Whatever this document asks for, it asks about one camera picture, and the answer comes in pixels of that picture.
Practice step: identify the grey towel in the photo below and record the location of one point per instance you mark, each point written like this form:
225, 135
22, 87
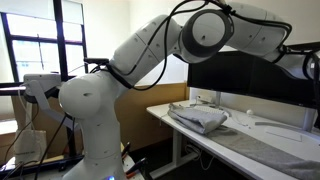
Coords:
233, 140

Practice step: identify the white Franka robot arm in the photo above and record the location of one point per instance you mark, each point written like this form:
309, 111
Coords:
100, 100

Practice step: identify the tan wooden partition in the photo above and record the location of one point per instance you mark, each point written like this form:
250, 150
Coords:
150, 110

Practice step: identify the small white box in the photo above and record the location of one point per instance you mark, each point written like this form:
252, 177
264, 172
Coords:
204, 99

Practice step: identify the silver monitor stand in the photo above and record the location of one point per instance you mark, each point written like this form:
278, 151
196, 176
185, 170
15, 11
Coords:
308, 120
218, 100

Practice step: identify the white desk leg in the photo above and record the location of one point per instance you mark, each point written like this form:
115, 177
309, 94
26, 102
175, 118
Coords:
177, 146

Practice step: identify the black computer monitor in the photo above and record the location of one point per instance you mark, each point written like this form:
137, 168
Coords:
286, 83
220, 73

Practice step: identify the red black pliers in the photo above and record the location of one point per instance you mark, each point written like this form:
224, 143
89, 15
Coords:
135, 166

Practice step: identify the small white ball figure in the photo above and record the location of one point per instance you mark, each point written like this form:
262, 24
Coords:
250, 112

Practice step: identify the black vertical pole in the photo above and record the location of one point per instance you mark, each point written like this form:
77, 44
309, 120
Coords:
70, 140

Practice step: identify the white bag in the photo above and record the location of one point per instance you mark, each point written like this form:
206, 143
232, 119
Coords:
30, 146

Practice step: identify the black window frame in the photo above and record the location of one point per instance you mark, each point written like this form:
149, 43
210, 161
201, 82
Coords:
58, 40

